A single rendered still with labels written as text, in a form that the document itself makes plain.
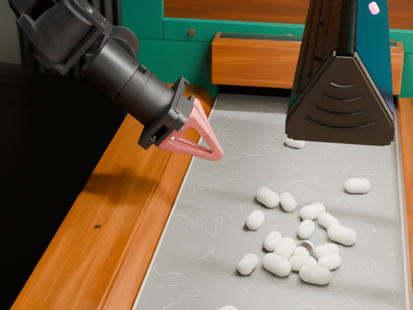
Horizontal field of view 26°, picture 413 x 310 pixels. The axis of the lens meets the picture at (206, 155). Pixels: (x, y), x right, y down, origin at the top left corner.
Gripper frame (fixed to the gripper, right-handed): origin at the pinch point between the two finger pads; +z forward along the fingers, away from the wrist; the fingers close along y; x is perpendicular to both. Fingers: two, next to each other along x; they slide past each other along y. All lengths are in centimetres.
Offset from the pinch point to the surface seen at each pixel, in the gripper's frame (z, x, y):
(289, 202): 11.9, -0.9, 0.8
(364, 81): -7, -31, -39
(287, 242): 11.3, -1.7, -9.9
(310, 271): 13.5, -3.5, -15.3
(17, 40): -28, 135, 238
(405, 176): 23.2, -11.2, 8.3
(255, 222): 8.8, 1.7, -4.4
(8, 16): -37, 129, 239
